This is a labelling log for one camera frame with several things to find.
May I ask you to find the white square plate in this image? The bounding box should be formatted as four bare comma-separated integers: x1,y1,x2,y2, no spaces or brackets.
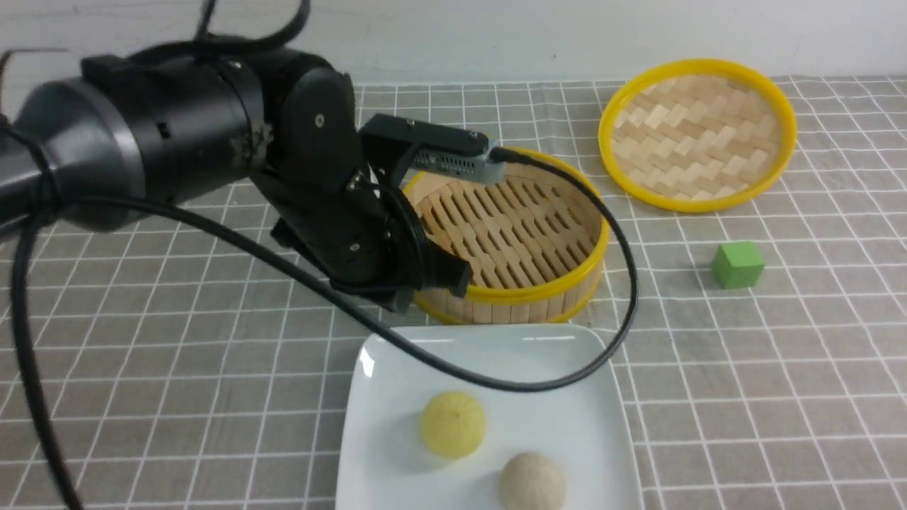
336,324,644,509

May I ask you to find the white steamed bun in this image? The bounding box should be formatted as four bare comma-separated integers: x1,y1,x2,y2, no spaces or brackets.
498,452,567,509

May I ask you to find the bamboo steamer lid yellow rim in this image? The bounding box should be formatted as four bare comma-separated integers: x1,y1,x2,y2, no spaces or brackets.
598,59,798,214

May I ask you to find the green cube block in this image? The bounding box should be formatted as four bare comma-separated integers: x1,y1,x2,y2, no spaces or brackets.
711,241,765,290

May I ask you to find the grey checked tablecloth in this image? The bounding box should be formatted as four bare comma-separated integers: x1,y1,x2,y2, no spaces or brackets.
30,76,906,509

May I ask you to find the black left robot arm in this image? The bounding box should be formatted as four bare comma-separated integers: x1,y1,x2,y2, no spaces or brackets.
1,48,480,311

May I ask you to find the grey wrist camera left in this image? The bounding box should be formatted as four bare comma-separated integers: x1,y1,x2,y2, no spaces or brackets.
359,113,506,187

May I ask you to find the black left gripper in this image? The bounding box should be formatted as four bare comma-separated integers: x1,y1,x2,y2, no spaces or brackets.
247,54,472,313

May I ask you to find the black camera cable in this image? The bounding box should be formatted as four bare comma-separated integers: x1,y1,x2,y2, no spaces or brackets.
11,147,638,510

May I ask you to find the bamboo steamer basket yellow rim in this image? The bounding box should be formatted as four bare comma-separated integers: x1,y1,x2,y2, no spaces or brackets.
404,164,610,324

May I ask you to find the yellow steamed bun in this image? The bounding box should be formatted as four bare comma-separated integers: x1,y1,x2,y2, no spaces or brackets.
419,391,487,460

